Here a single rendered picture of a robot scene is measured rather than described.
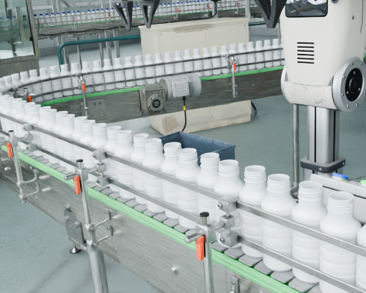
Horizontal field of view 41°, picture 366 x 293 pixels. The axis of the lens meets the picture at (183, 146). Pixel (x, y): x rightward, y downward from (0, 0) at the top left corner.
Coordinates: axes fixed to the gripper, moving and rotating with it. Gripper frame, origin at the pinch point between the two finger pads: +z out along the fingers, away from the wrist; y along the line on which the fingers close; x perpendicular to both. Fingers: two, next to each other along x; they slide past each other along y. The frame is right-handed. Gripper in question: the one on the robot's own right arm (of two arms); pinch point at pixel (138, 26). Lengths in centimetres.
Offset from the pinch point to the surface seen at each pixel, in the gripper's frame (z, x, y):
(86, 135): 26.9, -6.0, 16.0
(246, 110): 121, -271, -331
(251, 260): 40, 54, 17
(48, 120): 26.3, -29.6, 15.6
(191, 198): 33, 37, 17
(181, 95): 44, -96, -91
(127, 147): 27.1, 12.7, 15.4
